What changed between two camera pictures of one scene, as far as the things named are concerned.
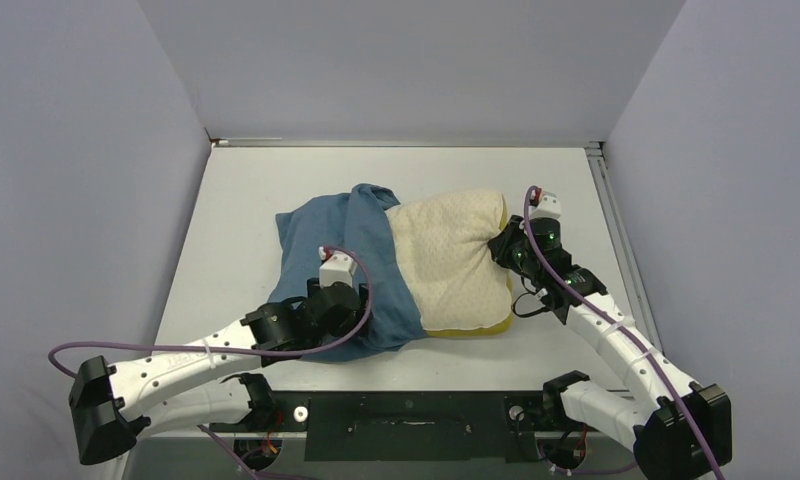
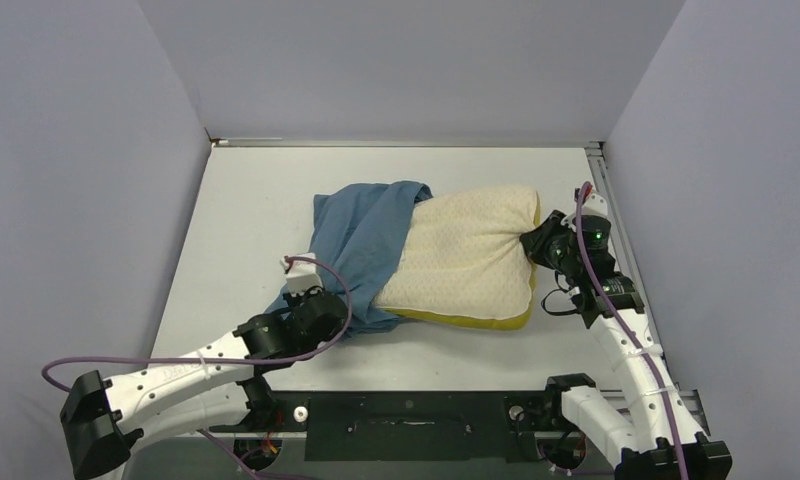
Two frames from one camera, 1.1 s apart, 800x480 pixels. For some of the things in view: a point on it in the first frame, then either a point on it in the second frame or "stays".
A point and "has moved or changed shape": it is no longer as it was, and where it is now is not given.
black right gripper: x=502 y=245 to x=537 y=242
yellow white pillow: x=461 y=283 has moved or changed shape
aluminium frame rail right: x=621 y=242 stays
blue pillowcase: x=359 y=219 has moved or changed shape
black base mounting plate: x=490 y=426 stays
